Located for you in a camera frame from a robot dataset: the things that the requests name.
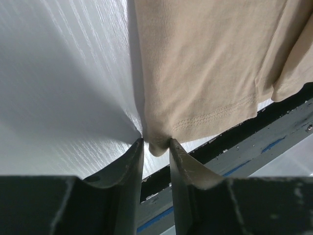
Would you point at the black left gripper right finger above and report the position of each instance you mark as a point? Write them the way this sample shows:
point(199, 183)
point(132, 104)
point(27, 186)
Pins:
point(206, 203)

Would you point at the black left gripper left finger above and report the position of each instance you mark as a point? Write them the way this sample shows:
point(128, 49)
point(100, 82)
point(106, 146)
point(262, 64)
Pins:
point(105, 203)

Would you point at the beige t shirt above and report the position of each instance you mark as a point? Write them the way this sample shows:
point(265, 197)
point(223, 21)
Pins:
point(208, 64)

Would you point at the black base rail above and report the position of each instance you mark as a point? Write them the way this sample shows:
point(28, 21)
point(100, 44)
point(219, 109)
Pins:
point(279, 142)

